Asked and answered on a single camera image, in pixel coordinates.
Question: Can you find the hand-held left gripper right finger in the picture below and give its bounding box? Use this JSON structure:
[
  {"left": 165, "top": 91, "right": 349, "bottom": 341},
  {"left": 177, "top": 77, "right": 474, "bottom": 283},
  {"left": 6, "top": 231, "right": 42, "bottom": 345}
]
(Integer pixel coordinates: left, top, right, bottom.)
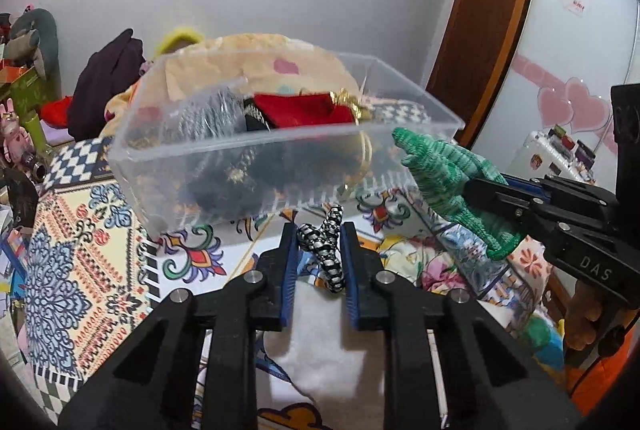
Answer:
[{"left": 340, "top": 222, "right": 583, "bottom": 430}]

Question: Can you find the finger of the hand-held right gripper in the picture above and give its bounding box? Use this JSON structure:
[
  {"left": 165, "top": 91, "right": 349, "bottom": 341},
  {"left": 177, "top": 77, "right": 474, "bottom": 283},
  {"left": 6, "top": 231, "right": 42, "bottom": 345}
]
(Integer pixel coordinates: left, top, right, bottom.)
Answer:
[
  {"left": 462, "top": 178, "right": 538, "bottom": 237},
  {"left": 501, "top": 173, "right": 556, "bottom": 199}
]

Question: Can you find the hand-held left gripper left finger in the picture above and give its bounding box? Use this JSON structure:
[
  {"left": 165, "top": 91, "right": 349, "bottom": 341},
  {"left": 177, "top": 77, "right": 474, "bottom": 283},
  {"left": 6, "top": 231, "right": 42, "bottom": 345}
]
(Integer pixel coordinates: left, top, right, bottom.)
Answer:
[{"left": 57, "top": 222, "right": 301, "bottom": 430}]

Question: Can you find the green knitted glove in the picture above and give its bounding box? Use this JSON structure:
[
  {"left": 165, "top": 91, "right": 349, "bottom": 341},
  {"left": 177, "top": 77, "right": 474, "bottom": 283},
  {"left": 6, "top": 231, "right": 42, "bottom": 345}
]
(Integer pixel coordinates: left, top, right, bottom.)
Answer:
[{"left": 392, "top": 127, "right": 526, "bottom": 261}]

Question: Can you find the clear plastic storage box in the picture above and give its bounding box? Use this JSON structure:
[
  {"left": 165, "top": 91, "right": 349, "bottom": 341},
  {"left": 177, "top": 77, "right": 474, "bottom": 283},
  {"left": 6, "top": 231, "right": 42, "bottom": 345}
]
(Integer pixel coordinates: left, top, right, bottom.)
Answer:
[{"left": 107, "top": 37, "right": 466, "bottom": 241}]

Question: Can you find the person's right hand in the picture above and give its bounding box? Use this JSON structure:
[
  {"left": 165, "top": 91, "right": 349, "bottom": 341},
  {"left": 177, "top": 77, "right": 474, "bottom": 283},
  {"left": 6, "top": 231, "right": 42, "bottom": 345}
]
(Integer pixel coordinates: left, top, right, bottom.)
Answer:
[{"left": 567, "top": 277, "right": 603, "bottom": 348}]

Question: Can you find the floral printed cloth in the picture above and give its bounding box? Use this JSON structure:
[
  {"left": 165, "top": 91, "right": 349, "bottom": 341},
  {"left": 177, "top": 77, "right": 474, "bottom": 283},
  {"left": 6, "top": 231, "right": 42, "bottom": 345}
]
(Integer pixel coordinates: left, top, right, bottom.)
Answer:
[{"left": 377, "top": 205, "right": 551, "bottom": 313}]

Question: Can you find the black fuzzy cloth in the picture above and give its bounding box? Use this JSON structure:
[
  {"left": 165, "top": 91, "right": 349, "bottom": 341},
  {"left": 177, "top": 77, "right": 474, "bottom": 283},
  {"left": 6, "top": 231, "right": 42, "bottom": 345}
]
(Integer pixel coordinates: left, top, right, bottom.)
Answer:
[{"left": 187, "top": 107, "right": 353, "bottom": 221}]

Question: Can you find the gold bangle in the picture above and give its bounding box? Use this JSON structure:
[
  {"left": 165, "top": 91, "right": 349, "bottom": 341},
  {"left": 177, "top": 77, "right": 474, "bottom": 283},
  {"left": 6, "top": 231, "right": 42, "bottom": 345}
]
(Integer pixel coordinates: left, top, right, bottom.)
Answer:
[{"left": 344, "top": 130, "right": 374, "bottom": 191}]

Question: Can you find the black and white checkered cloth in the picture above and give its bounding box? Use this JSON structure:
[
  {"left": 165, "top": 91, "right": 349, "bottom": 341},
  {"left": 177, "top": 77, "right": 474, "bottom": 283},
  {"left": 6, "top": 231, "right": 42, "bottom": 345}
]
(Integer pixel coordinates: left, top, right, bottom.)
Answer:
[{"left": 370, "top": 102, "right": 432, "bottom": 125}]

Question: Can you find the red cloth with gold trim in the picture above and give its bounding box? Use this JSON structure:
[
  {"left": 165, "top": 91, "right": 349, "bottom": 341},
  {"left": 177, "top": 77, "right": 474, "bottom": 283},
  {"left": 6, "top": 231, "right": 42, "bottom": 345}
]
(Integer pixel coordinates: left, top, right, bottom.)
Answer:
[{"left": 252, "top": 90, "right": 373, "bottom": 129}]

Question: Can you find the white wardrobe with pink hearts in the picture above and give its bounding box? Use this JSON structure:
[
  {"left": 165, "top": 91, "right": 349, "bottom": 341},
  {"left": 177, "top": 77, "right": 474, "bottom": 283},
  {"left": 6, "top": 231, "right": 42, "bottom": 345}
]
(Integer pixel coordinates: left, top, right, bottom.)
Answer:
[{"left": 470, "top": 0, "right": 640, "bottom": 191}]

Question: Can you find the silver striped scrunchie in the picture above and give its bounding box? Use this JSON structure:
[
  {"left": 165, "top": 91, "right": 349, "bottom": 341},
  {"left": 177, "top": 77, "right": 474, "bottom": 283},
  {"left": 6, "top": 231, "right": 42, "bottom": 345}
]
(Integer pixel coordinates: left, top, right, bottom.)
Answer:
[{"left": 170, "top": 88, "right": 247, "bottom": 147}]

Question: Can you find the brown wooden door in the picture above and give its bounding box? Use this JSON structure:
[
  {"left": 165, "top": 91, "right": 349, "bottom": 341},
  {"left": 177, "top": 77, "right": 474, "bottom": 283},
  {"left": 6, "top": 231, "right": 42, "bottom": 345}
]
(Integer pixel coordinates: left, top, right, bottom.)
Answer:
[{"left": 425, "top": 0, "right": 544, "bottom": 147}]

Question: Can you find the orange plush pillow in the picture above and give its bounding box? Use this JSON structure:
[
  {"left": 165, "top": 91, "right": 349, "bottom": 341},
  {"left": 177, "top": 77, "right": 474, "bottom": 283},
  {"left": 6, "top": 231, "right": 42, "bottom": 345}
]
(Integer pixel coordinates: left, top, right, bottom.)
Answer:
[{"left": 104, "top": 32, "right": 362, "bottom": 131}]

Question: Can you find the colourful printed blanket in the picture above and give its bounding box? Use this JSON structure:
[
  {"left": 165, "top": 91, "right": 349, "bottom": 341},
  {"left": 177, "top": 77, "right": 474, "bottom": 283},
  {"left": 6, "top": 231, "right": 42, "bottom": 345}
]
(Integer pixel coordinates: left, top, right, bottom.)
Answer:
[{"left": 17, "top": 137, "right": 551, "bottom": 430}]

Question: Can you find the yellow plush toy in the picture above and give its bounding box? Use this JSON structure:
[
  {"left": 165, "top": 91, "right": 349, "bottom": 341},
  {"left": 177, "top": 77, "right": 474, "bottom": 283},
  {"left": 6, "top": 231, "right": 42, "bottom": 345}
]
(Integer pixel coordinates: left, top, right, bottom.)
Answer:
[{"left": 151, "top": 26, "right": 204, "bottom": 61}]

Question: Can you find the dark purple garment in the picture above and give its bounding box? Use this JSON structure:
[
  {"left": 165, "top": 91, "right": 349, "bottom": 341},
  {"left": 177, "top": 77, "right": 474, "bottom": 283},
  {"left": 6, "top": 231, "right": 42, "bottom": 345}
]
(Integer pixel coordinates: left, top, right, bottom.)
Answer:
[{"left": 66, "top": 28, "right": 152, "bottom": 143}]

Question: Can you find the small red cloth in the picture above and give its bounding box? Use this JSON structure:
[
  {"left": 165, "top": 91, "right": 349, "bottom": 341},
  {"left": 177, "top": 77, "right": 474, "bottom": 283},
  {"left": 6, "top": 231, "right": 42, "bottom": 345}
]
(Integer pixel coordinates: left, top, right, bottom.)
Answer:
[{"left": 40, "top": 96, "right": 74, "bottom": 129}]

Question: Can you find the pink toy figure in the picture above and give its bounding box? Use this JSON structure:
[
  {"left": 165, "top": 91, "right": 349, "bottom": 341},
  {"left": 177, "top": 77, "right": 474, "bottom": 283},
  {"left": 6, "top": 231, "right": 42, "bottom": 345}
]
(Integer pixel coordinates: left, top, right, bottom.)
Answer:
[{"left": 0, "top": 102, "right": 49, "bottom": 183}]

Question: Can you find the green cardboard box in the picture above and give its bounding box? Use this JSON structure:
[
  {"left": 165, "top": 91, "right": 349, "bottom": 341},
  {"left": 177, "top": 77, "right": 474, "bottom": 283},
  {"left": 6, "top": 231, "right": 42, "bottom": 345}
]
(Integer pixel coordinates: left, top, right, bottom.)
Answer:
[{"left": 0, "top": 64, "right": 47, "bottom": 151}]

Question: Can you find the grey plush toy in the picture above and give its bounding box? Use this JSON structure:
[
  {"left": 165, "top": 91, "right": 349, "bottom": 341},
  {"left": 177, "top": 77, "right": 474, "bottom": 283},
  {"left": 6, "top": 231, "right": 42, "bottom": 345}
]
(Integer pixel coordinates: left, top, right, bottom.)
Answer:
[{"left": 9, "top": 8, "right": 63, "bottom": 96}]

